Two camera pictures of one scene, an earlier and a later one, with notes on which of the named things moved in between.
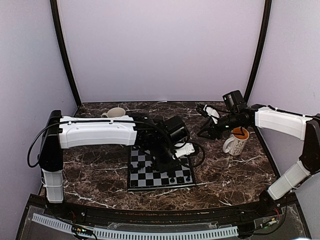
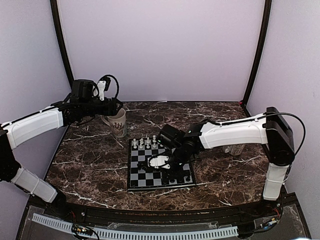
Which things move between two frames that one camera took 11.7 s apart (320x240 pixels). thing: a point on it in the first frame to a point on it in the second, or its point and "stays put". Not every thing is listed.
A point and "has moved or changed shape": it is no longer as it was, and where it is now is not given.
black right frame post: x=260 y=49 stays put
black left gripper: x=163 y=167 to x=110 y=109
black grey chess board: x=142 y=175 stays put
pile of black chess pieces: x=139 y=167 has moved or changed shape
